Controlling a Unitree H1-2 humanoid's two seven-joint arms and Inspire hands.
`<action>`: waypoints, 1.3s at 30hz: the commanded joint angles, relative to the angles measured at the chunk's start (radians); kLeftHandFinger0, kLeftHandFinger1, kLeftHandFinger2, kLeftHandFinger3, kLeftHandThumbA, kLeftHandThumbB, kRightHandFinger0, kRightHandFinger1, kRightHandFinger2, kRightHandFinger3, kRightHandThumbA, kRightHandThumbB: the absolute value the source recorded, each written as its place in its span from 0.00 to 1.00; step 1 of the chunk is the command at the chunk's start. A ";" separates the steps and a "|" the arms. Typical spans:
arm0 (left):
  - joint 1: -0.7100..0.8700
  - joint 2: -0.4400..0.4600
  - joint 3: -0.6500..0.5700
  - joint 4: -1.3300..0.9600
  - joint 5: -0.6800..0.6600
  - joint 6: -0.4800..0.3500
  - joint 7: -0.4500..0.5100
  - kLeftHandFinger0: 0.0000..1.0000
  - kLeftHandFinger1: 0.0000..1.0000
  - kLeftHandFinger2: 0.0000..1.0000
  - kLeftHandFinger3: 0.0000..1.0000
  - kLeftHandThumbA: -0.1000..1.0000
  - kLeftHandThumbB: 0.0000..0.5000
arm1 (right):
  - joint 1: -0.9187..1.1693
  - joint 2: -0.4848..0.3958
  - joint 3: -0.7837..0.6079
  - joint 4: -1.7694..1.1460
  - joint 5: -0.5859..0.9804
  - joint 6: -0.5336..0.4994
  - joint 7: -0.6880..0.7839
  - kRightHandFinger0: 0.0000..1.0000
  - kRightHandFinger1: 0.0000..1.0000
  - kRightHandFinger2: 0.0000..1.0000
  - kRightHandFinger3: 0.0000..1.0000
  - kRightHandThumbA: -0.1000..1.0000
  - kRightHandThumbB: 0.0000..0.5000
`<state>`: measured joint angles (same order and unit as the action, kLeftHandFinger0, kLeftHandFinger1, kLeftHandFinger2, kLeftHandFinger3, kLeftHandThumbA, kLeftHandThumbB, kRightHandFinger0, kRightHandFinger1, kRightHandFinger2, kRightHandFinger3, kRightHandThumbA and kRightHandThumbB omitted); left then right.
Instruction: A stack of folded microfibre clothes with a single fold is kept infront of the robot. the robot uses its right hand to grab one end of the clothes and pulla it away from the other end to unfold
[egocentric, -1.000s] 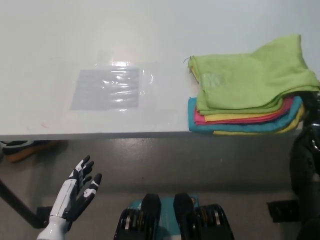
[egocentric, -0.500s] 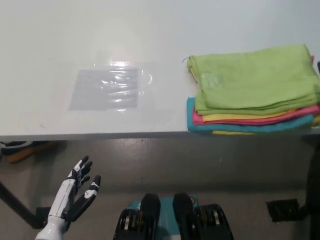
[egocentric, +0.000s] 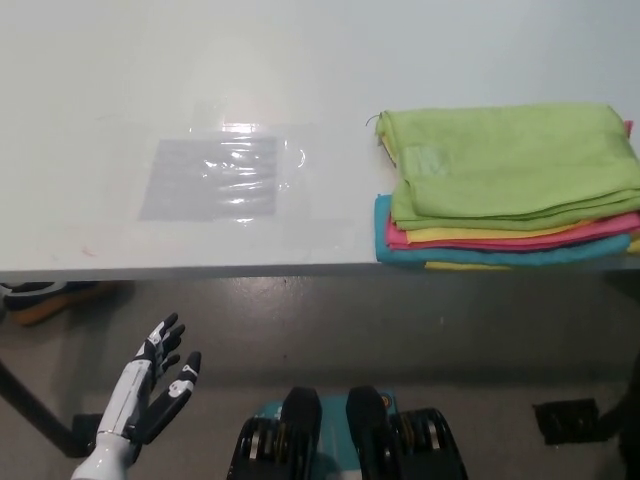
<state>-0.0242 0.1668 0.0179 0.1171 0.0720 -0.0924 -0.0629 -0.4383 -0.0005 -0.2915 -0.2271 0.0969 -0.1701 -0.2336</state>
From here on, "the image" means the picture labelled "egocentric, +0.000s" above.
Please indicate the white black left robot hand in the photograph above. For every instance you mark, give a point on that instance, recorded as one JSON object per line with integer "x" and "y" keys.
{"x": 127, "y": 400}

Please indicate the teal microfibre cloth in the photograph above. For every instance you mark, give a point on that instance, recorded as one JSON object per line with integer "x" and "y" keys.
{"x": 450, "y": 256}

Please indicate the stack of colourful cloths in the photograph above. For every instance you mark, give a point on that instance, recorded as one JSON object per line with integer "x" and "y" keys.
{"x": 500, "y": 243}

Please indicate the green microfibre cloth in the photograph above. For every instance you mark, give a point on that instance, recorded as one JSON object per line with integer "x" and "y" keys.
{"x": 500, "y": 155}

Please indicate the black teal robot torso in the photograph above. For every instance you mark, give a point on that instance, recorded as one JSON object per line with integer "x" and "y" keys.
{"x": 350, "y": 440}

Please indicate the orange black shoe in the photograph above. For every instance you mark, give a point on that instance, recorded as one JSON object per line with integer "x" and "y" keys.
{"x": 55, "y": 305}

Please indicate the black white shoe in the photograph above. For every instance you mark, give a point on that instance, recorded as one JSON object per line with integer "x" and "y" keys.
{"x": 27, "y": 295}

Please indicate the clear plastic sleeve grey sheet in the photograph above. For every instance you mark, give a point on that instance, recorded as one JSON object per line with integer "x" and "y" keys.
{"x": 215, "y": 175}

